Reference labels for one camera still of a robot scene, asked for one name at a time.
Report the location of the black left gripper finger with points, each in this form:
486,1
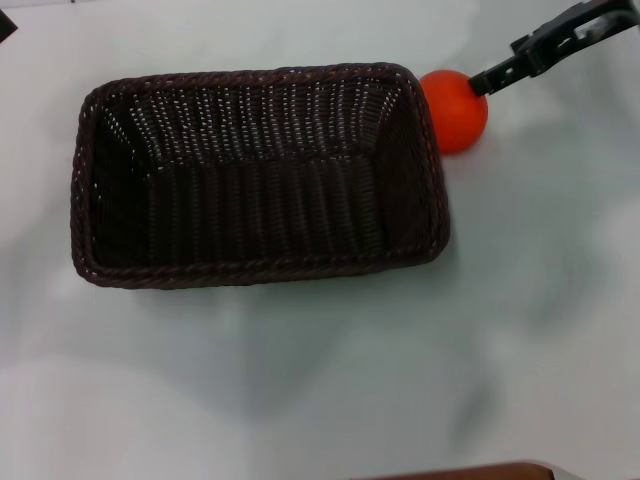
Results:
5,27

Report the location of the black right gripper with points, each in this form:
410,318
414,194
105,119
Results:
560,42

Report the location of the orange round fruit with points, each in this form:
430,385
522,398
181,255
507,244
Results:
457,117

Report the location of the dark brown woven basket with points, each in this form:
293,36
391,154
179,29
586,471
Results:
260,200

